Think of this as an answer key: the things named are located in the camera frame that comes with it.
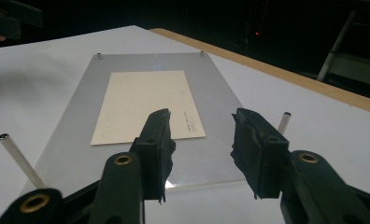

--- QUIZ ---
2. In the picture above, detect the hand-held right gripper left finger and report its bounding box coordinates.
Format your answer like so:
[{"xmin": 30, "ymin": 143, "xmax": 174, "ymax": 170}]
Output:
[{"xmin": 130, "ymin": 107, "xmax": 177, "ymax": 204}]

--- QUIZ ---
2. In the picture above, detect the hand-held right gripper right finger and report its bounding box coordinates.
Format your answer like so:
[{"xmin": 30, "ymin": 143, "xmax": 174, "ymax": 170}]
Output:
[{"xmin": 230, "ymin": 107, "xmax": 290, "ymax": 200}]

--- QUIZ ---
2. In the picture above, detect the painting postcard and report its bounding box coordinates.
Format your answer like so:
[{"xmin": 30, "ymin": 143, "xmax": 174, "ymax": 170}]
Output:
[{"xmin": 90, "ymin": 70, "xmax": 206, "ymax": 147}]

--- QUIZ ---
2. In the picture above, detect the clear acrylic photo frame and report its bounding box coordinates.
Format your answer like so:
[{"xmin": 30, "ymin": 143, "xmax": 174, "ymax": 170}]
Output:
[{"xmin": 0, "ymin": 50, "xmax": 292, "ymax": 197}]

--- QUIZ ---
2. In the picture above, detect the white table sheet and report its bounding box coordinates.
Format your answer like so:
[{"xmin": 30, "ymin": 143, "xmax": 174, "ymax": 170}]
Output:
[{"xmin": 0, "ymin": 25, "xmax": 370, "ymax": 224}]

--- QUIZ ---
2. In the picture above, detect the grey metal stand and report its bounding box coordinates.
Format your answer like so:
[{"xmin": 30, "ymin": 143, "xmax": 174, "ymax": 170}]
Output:
[{"xmin": 316, "ymin": 8, "xmax": 370, "ymax": 94}]

